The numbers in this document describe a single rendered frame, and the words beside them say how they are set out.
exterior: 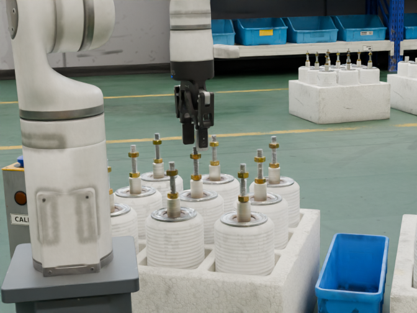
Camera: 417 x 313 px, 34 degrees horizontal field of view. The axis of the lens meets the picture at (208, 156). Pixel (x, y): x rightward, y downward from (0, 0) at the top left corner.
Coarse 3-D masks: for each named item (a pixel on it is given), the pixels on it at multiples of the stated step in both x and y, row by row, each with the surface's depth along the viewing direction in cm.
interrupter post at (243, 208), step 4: (236, 204) 108; (240, 204) 108; (244, 204) 107; (248, 204) 108; (236, 208) 109; (240, 208) 108; (244, 208) 108; (248, 208) 108; (240, 212) 108; (244, 212) 108; (248, 212) 108; (240, 216) 108; (244, 216) 108; (248, 216) 108; (240, 220) 108; (244, 220) 108; (248, 220) 108
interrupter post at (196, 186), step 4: (192, 180) 123; (200, 180) 122; (192, 184) 122; (196, 184) 122; (200, 184) 122; (192, 188) 122; (196, 188) 122; (200, 188) 122; (192, 192) 122; (196, 192) 122; (200, 192) 122; (192, 196) 122; (196, 196) 122; (200, 196) 122
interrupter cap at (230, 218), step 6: (222, 216) 110; (228, 216) 110; (234, 216) 110; (252, 216) 110; (258, 216) 110; (264, 216) 109; (222, 222) 108; (228, 222) 106; (234, 222) 107; (240, 222) 107; (246, 222) 106; (252, 222) 106; (258, 222) 106; (264, 222) 107
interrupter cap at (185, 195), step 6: (180, 192) 125; (186, 192) 125; (204, 192) 125; (210, 192) 125; (216, 192) 124; (180, 198) 121; (186, 198) 121; (192, 198) 121; (198, 198) 121; (204, 198) 121; (210, 198) 120
